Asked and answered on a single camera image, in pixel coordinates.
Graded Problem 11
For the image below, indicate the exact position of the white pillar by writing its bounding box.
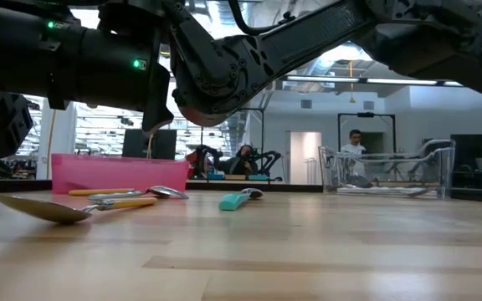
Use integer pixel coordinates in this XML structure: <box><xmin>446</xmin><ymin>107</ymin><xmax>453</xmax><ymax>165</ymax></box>
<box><xmin>35</xmin><ymin>98</ymin><xmax>78</xmax><ymax>181</ymax></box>

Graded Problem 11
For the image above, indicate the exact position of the orange-handled metal spoon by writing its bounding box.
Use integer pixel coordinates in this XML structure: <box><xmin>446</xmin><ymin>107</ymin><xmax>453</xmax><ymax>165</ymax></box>
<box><xmin>68</xmin><ymin>185</ymin><xmax>191</xmax><ymax>201</ymax></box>
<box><xmin>0</xmin><ymin>193</ymin><xmax>159</xmax><ymax>225</ymax></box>

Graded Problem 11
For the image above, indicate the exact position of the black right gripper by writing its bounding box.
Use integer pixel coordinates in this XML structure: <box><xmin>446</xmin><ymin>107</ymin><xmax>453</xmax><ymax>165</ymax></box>
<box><xmin>0</xmin><ymin>6</ymin><xmax>81</xmax><ymax>159</ymax></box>

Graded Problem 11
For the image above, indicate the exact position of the person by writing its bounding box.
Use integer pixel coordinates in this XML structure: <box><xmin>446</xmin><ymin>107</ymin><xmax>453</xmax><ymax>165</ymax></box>
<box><xmin>223</xmin><ymin>144</ymin><xmax>263</xmax><ymax>176</ymax></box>
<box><xmin>340</xmin><ymin>129</ymin><xmax>370</xmax><ymax>177</ymax></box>

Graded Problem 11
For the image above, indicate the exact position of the white door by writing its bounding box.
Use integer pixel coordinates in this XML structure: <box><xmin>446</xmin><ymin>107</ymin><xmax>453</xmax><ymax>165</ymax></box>
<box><xmin>290</xmin><ymin>131</ymin><xmax>323</xmax><ymax>186</ymax></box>

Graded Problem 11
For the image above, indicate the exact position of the teal-handled metal spoon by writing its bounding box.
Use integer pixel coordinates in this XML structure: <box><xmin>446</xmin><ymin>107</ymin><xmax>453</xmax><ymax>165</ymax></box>
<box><xmin>218</xmin><ymin>187</ymin><xmax>264</xmax><ymax>212</ymax></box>

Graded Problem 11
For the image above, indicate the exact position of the clear plastic bin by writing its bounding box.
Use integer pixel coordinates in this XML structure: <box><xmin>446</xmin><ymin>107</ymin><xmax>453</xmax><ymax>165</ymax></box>
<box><xmin>318</xmin><ymin>139</ymin><xmax>457</xmax><ymax>201</ymax></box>

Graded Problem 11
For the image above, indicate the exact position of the blue-striped-handle metal spoon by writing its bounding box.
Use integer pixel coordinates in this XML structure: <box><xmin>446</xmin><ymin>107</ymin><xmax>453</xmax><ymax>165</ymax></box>
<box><xmin>88</xmin><ymin>186</ymin><xmax>167</xmax><ymax>202</ymax></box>

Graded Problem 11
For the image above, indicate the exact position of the yellow hanging cord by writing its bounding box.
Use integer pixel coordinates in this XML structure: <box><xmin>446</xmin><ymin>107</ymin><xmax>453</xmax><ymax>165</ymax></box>
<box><xmin>348</xmin><ymin>60</ymin><xmax>356</xmax><ymax>105</ymax></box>

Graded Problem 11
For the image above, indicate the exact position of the bright ceiling light panel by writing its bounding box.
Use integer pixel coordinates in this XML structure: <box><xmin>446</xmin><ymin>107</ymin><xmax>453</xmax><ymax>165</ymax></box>
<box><xmin>320</xmin><ymin>43</ymin><xmax>376</xmax><ymax>64</ymax></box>

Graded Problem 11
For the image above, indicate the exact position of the red translucent plastic bin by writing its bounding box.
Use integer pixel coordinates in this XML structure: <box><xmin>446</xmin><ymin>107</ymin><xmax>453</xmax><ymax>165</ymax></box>
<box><xmin>51</xmin><ymin>153</ymin><xmax>191</xmax><ymax>196</ymax></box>

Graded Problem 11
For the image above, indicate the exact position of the yellow extension cable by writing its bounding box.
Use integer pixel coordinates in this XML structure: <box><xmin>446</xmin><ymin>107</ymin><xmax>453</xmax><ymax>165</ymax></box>
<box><xmin>46</xmin><ymin>109</ymin><xmax>54</xmax><ymax>180</ymax></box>

